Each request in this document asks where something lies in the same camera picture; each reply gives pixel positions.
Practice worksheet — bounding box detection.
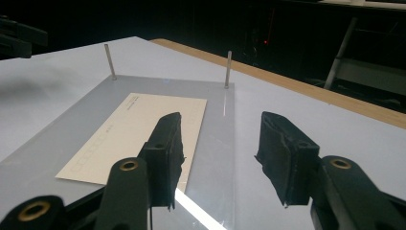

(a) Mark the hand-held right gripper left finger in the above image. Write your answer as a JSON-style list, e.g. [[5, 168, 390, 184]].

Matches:
[[138, 111, 187, 211]]

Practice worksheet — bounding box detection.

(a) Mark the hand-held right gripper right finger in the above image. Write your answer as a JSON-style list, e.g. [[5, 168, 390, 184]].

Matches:
[[254, 110, 322, 209]]

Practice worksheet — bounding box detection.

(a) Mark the cream paper envelope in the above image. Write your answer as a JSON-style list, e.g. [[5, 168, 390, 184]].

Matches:
[[55, 92, 208, 193]]

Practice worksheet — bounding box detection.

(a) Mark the grey metal stand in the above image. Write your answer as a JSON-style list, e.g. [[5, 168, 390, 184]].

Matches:
[[323, 16, 406, 98]]

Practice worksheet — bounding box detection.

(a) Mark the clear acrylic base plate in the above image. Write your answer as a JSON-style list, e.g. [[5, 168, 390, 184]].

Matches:
[[0, 74, 237, 230]]

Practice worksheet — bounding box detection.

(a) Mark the thin metal post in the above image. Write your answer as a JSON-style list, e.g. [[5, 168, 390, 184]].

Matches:
[[103, 43, 118, 81], [223, 50, 234, 90]]

